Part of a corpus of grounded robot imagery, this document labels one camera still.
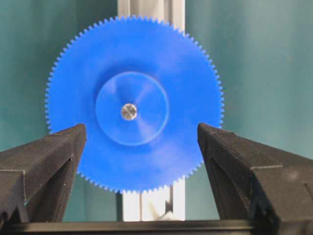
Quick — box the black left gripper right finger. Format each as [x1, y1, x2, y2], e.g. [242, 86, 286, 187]
[198, 123, 313, 223]

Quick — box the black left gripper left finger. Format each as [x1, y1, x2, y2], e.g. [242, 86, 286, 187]
[0, 124, 86, 223]

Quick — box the large blue plastic gear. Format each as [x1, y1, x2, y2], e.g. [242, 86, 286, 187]
[45, 16, 224, 192]

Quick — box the upper steel shaft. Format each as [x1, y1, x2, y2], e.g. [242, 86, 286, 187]
[121, 103, 137, 121]

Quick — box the aluminium extrusion rail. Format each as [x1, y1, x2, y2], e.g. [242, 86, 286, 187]
[114, 0, 185, 221]

